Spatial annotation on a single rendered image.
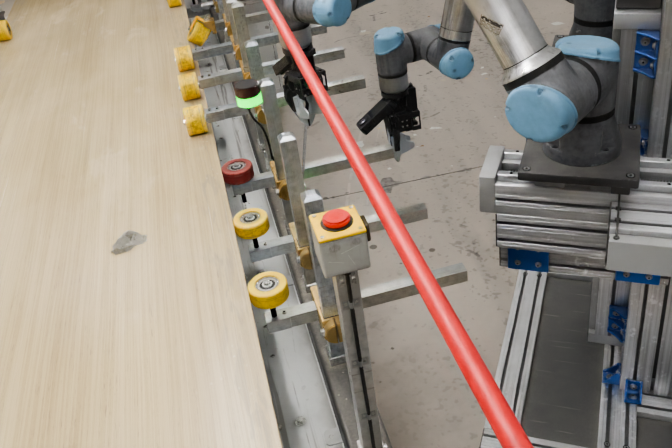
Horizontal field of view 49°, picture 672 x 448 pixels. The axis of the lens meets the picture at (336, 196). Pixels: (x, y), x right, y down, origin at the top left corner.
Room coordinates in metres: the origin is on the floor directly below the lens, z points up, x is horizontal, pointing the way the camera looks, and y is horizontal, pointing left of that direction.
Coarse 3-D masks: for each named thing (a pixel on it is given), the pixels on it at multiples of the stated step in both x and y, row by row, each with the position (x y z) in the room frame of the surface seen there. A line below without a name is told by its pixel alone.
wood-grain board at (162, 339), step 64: (64, 0) 3.46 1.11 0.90; (128, 0) 3.30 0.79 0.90; (0, 64) 2.71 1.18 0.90; (64, 64) 2.60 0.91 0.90; (128, 64) 2.50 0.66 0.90; (0, 128) 2.11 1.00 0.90; (64, 128) 2.04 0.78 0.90; (128, 128) 1.97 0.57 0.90; (0, 192) 1.70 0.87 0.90; (64, 192) 1.65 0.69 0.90; (128, 192) 1.60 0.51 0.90; (192, 192) 1.55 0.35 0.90; (0, 256) 1.40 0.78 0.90; (64, 256) 1.36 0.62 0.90; (128, 256) 1.32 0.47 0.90; (192, 256) 1.29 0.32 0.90; (0, 320) 1.17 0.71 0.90; (64, 320) 1.14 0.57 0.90; (128, 320) 1.11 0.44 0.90; (192, 320) 1.08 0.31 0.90; (0, 384) 0.98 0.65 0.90; (64, 384) 0.96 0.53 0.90; (128, 384) 0.93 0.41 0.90; (192, 384) 0.91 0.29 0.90; (256, 384) 0.89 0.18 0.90
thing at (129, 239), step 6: (126, 234) 1.39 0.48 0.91; (132, 234) 1.40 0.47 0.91; (138, 234) 1.38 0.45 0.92; (120, 240) 1.36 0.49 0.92; (126, 240) 1.37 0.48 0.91; (132, 240) 1.36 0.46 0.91; (138, 240) 1.37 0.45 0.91; (144, 240) 1.37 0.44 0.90; (114, 246) 1.36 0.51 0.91; (120, 246) 1.35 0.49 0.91; (126, 246) 1.34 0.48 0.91; (132, 246) 1.35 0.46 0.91; (114, 252) 1.34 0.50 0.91; (120, 252) 1.34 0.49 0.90
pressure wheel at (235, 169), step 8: (232, 160) 1.67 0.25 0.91; (240, 160) 1.67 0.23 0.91; (248, 160) 1.66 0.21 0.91; (224, 168) 1.64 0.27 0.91; (232, 168) 1.64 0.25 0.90; (240, 168) 1.63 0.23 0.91; (248, 168) 1.62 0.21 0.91; (224, 176) 1.62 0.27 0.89; (232, 176) 1.60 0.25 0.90; (240, 176) 1.60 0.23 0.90; (248, 176) 1.61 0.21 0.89; (232, 184) 1.60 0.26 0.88
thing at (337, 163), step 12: (336, 156) 1.69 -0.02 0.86; (372, 156) 1.68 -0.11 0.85; (384, 156) 1.69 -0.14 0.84; (312, 168) 1.66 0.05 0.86; (324, 168) 1.66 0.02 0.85; (336, 168) 1.67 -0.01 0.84; (348, 168) 1.67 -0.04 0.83; (252, 180) 1.63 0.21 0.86; (264, 180) 1.64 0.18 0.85; (240, 192) 1.62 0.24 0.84
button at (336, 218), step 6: (330, 210) 0.88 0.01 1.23; (336, 210) 0.88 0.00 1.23; (342, 210) 0.88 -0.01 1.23; (324, 216) 0.87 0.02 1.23; (330, 216) 0.87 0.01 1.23; (336, 216) 0.87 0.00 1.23; (342, 216) 0.86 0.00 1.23; (348, 216) 0.87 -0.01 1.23; (324, 222) 0.86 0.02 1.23; (330, 222) 0.85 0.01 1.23; (336, 222) 0.85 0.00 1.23; (342, 222) 0.85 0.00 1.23; (348, 222) 0.86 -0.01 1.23; (336, 228) 0.85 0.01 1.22
